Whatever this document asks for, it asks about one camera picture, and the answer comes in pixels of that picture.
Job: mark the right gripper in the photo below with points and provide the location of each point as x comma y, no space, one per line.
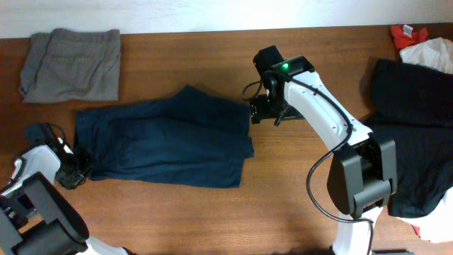
257,110

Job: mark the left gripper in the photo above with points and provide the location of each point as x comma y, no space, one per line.
74,171

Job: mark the navy blue shorts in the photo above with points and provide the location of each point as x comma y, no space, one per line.
191,138

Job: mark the black shorts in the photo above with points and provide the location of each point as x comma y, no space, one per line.
412,94

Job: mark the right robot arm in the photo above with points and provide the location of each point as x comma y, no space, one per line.
363,174

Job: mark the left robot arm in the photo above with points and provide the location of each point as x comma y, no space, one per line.
36,218

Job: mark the folded grey shorts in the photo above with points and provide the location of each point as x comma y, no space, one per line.
65,65

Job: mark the red cloth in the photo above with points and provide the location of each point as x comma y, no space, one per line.
404,36

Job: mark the black shirt white stripe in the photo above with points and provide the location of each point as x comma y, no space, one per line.
423,164

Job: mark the white cloth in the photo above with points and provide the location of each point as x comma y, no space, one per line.
435,54

